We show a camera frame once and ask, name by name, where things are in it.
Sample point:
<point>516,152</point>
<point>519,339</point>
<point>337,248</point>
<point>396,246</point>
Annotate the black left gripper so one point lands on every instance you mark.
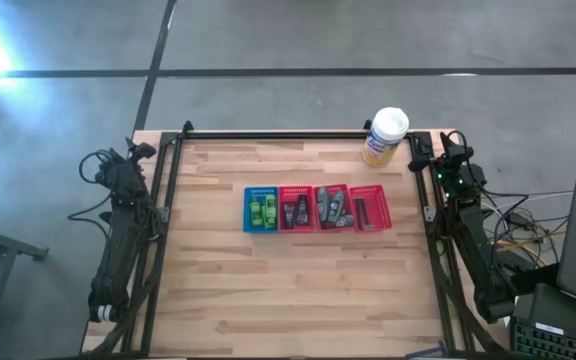
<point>123,175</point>

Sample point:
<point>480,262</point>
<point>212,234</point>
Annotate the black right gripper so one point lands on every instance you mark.
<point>460,180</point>

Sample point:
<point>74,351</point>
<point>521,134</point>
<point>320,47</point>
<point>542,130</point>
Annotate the black disposable razor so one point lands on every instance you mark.
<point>361,214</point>

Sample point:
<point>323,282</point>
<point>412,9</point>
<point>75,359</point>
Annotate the grey travel deodorant stick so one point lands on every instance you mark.
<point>338,205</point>
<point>346,221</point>
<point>323,204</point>

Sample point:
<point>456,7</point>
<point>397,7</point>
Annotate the dark travel tube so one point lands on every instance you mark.
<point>302,211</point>
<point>289,216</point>

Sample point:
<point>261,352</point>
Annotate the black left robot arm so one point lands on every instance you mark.
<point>118,260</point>

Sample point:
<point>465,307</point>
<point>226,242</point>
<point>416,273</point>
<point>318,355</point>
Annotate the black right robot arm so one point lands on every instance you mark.
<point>483,265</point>

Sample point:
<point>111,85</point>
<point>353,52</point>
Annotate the white yellow wipes canister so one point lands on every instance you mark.
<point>385,137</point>

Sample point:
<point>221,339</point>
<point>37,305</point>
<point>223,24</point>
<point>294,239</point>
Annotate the red plastic basket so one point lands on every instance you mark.
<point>333,187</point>
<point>295,192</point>
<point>380,212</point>

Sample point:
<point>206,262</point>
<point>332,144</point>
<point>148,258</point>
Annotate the blue plastic basket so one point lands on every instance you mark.
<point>261,229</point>

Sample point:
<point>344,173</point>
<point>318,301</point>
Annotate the black box under keyboard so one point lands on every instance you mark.
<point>568,312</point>

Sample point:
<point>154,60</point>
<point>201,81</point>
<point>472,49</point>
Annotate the black backlit keyboard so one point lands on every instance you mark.
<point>553,345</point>

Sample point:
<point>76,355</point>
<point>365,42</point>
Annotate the black aluminium table frame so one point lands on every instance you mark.
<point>293,135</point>

